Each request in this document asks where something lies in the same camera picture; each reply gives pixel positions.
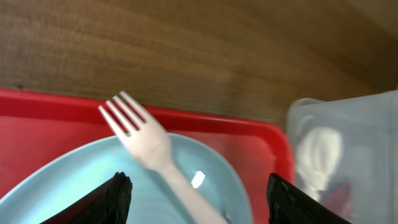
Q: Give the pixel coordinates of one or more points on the white plastic fork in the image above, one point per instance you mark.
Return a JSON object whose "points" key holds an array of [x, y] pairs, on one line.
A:
{"points": [[149, 143]]}

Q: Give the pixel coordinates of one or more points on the red plastic tray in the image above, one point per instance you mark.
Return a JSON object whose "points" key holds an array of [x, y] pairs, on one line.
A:
{"points": [[36, 128]]}

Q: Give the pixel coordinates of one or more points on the white napkin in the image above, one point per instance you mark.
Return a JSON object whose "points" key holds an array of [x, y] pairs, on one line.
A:
{"points": [[317, 158]]}

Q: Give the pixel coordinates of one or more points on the light blue plate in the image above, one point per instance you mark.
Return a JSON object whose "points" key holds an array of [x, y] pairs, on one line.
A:
{"points": [[70, 177]]}

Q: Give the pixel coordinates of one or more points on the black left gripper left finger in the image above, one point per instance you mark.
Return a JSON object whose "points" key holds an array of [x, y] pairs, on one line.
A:
{"points": [[107, 204]]}

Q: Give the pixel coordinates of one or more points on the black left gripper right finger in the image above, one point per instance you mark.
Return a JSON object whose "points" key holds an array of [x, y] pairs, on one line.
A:
{"points": [[289, 205]]}

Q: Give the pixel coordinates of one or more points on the red sauce packet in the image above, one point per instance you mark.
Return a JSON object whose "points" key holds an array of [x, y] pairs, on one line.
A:
{"points": [[339, 200]]}

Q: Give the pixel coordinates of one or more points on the clear plastic bin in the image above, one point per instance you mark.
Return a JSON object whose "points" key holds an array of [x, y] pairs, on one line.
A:
{"points": [[368, 125]]}

